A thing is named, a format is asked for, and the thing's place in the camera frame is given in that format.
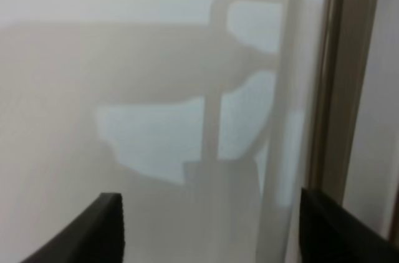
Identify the dark bottom drawer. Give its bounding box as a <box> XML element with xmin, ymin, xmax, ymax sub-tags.
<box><xmin>255</xmin><ymin>0</ymin><xmax>398</xmax><ymax>262</ymax></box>

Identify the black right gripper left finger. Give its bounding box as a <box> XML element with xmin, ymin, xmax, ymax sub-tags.
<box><xmin>24</xmin><ymin>193</ymin><xmax>125</xmax><ymax>262</ymax></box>

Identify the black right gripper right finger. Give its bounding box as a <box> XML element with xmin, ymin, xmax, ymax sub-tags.
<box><xmin>299</xmin><ymin>188</ymin><xmax>398</xmax><ymax>263</ymax></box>

